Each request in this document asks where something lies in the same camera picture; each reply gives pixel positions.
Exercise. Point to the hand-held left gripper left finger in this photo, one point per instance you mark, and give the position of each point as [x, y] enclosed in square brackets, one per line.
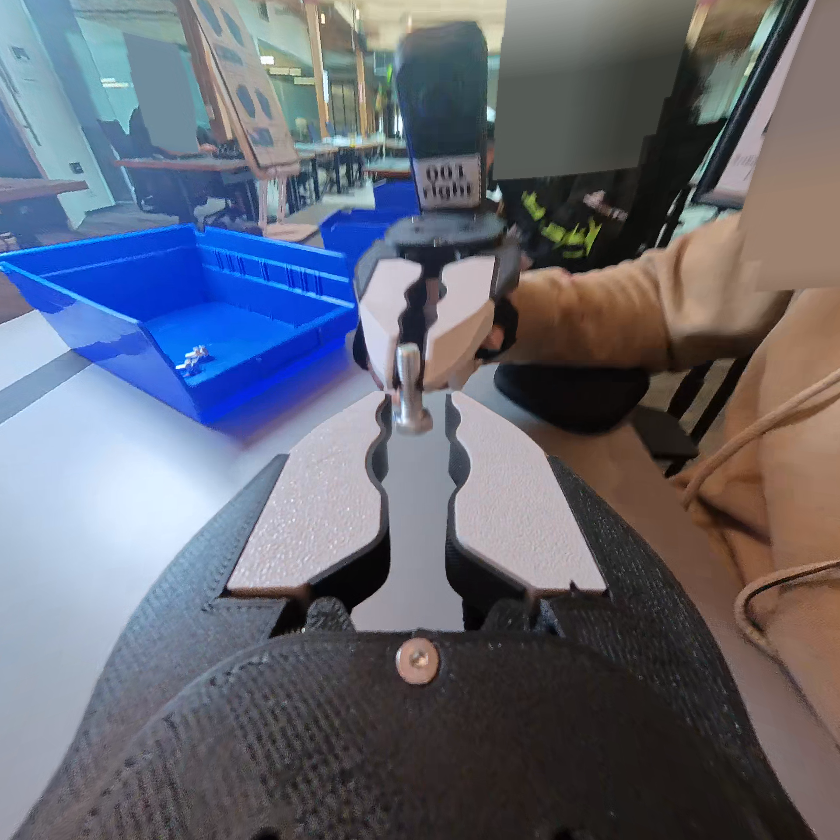
[315, 519]

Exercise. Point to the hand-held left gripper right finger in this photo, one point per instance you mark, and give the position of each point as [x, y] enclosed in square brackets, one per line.
[523, 519]

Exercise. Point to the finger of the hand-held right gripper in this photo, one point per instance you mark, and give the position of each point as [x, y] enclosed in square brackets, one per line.
[383, 322]
[462, 322]

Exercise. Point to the silver threaded bolt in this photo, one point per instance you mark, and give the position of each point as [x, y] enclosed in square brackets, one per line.
[408, 370]

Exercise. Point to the cluster of bolts with nuts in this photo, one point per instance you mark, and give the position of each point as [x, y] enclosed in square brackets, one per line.
[194, 357]

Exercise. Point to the blue plastic bin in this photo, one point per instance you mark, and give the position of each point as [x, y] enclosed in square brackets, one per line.
[391, 197]
[118, 355]
[348, 234]

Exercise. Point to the person's right forearm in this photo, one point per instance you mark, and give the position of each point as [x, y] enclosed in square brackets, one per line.
[630, 309]

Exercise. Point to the black chair armrest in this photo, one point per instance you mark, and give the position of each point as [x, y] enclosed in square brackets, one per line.
[578, 397]

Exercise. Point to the cardboard sign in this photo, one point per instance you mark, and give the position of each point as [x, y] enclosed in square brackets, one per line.
[243, 79]

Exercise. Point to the wooden desk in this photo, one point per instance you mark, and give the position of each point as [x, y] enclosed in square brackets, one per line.
[197, 164]
[33, 188]

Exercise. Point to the person's beige hoodie torso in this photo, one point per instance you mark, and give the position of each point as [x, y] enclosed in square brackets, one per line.
[788, 460]

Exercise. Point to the black white banner stand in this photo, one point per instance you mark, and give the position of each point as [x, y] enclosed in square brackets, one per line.
[748, 131]

